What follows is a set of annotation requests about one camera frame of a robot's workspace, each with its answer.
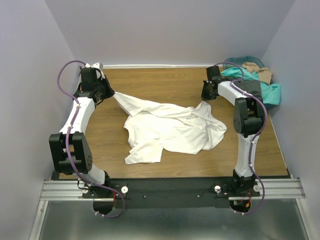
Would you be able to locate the dark grey t shirt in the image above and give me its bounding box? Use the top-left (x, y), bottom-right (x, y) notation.
top-left (234, 80), bottom-right (262, 96)

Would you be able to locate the teal t shirt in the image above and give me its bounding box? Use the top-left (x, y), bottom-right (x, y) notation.
top-left (220, 67), bottom-right (282, 109)

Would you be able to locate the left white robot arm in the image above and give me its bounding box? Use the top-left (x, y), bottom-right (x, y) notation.
top-left (49, 63), bottom-right (115, 186)

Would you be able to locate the white t shirt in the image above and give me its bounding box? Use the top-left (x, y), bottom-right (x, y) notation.
top-left (114, 92), bottom-right (227, 165)

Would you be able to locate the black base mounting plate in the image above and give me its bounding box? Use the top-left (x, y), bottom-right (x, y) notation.
top-left (81, 177), bottom-right (261, 214)

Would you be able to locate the aluminium front frame rail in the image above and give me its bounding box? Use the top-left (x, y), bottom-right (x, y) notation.
top-left (40, 178), bottom-right (306, 201)

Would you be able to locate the tan t shirt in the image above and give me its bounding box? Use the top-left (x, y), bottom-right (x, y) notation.
top-left (242, 62), bottom-right (272, 85)

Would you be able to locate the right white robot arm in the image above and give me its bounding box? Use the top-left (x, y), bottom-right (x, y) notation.
top-left (201, 65), bottom-right (268, 194)

